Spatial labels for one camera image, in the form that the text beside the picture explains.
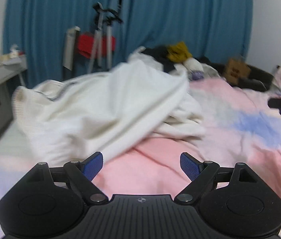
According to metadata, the mustard yellow garment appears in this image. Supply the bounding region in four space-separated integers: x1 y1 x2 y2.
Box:
167 41 192 63

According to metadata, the blue curtain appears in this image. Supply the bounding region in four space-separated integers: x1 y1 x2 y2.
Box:
3 0 252 87

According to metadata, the pastel tie-dye bed sheet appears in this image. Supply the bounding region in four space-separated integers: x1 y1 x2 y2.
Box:
0 67 281 237

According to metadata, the grey white purple garment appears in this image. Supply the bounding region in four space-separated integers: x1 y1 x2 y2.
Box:
187 64 220 81

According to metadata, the white and black jacket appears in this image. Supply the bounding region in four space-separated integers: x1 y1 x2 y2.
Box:
127 46 205 74

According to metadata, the brown paper bag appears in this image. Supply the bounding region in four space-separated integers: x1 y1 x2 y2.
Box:
223 58 251 85

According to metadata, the black bed frame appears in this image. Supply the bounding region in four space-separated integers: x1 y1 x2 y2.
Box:
197 56 273 92

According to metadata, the red cloth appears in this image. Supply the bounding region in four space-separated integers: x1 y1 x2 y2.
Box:
77 32 107 59

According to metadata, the white folding chair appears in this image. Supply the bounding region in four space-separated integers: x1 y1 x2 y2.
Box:
62 26 80 80

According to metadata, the white knit sweater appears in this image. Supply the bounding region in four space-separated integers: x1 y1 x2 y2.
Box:
13 60 205 166

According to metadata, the silver camera tripod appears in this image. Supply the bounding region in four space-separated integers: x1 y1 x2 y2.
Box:
87 0 123 74

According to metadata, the black garment on pile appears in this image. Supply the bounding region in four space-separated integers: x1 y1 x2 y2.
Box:
141 45 176 73

